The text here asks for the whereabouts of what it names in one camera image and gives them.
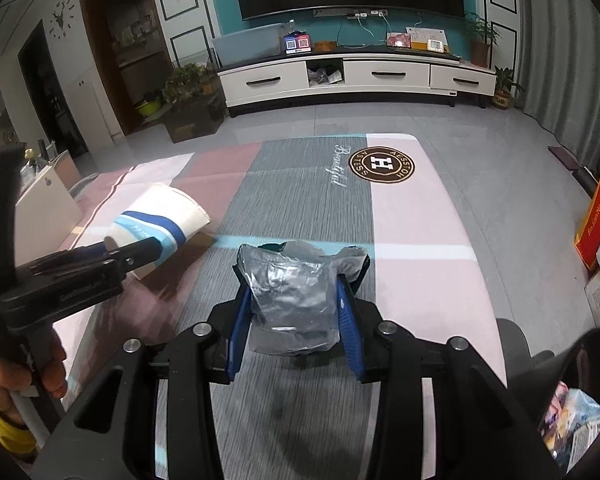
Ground bushy plants in black planter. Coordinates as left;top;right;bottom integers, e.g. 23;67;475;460
161;62;226;143

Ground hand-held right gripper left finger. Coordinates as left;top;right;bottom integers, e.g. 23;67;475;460
32;260;261;480

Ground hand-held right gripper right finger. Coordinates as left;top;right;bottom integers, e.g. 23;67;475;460
330;255;563;480

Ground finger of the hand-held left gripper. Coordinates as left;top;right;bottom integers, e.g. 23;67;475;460
30;236;163;276

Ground dark floor mat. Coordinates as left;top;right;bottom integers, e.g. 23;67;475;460
547;145;600;196

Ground white blue striped paper cup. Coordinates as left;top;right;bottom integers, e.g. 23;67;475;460
107;183;212;280

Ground white card board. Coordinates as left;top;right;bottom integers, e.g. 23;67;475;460
406;26;448;52

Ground white television cabinet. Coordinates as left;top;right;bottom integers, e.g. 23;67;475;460
216;52;497;108

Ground translucent grey storage box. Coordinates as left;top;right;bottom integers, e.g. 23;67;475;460
212;27;287;67

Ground orange red shopping bag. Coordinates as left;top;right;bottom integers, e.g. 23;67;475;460
574;171;600;271

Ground black trash bin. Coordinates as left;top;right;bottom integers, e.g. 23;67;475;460
525;327;600;480

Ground person's left hand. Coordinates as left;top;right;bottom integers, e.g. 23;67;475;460
0;330;68;426

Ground white storage cabinet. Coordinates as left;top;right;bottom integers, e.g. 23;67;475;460
15;162;83;251

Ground white translucent plastic bag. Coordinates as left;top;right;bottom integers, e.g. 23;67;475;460
562;389;600;426

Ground grey curtain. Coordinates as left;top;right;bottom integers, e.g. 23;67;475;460
517;0;600;136

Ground silver grey plastic bag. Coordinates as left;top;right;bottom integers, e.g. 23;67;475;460
236;241;370;356

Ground dark wooden doorway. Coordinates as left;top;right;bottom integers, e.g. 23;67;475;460
77;0;173;136

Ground small potted floor plant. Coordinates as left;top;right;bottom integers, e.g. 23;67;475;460
492;66;523;110

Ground deer wall clock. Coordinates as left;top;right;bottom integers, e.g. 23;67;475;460
47;0;76;38

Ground tall potted plant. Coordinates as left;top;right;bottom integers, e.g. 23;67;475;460
464;12;501;68

